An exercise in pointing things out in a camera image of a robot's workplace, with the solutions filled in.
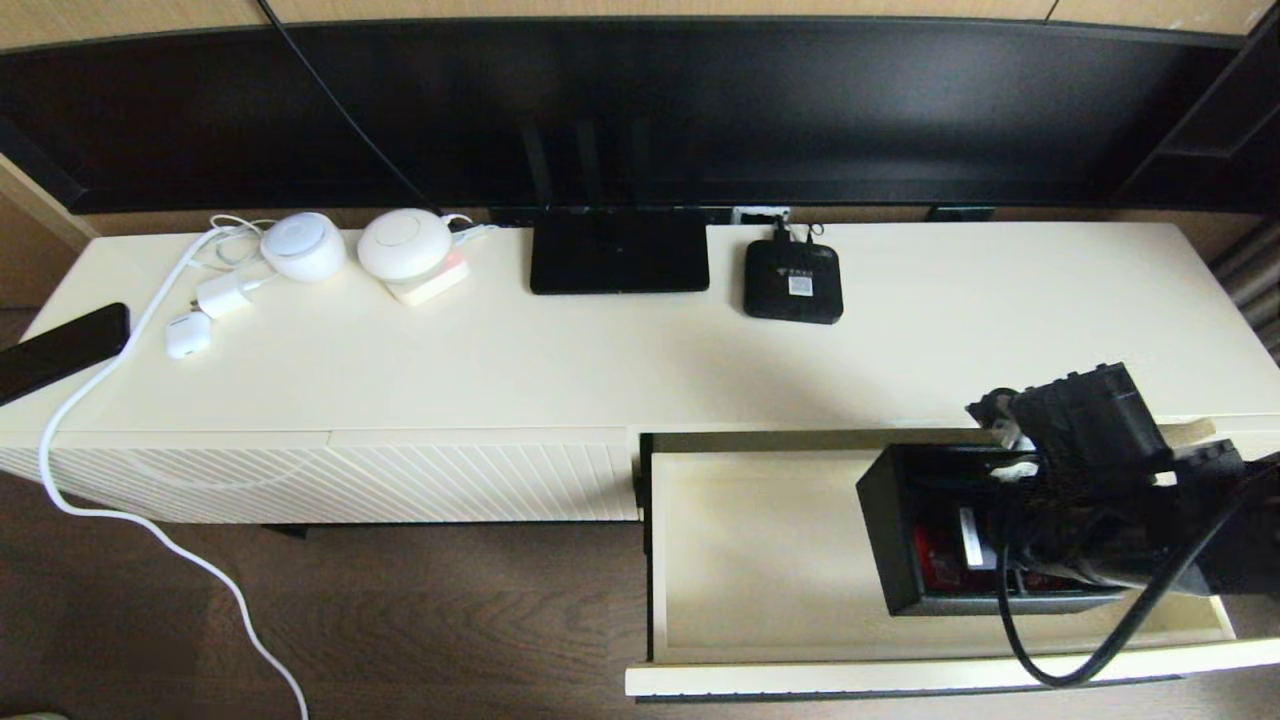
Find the white charger adapter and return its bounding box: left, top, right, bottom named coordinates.
left=194, top=274, right=254, bottom=321

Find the black smartphone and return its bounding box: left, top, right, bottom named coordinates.
left=0, top=301, right=132, bottom=408

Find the white round smart speaker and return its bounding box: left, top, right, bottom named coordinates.
left=259, top=211, right=349, bottom=284

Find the cream ribbed drawer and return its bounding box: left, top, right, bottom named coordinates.
left=624, top=418, right=1280, bottom=699

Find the black flat TV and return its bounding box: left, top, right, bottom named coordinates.
left=0, top=15, right=1280, bottom=217

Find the thick white cable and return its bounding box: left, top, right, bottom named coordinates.
left=37, top=225, right=310, bottom=720

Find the black compartment organizer box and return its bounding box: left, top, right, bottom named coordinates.
left=855, top=442, right=1217, bottom=618

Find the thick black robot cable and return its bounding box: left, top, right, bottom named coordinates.
left=997, top=454, right=1280, bottom=690

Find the thin black hanging cable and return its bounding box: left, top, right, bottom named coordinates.
left=254, top=0, right=447, bottom=214

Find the thin white cable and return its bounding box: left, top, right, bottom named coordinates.
left=207, top=212, right=278, bottom=272

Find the white slatted cabinet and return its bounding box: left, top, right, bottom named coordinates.
left=0, top=220, right=1280, bottom=526

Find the black set-top box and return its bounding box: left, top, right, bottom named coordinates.
left=742, top=237, right=846, bottom=326

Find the white dome device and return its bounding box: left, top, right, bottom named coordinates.
left=356, top=207, right=455, bottom=282

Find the black router with antennas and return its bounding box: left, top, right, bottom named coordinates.
left=517, top=113, right=712, bottom=296

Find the white box with pink edge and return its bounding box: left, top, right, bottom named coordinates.
left=383, top=250, right=472, bottom=308

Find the white earbud case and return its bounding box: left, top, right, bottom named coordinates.
left=163, top=310, right=214, bottom=360

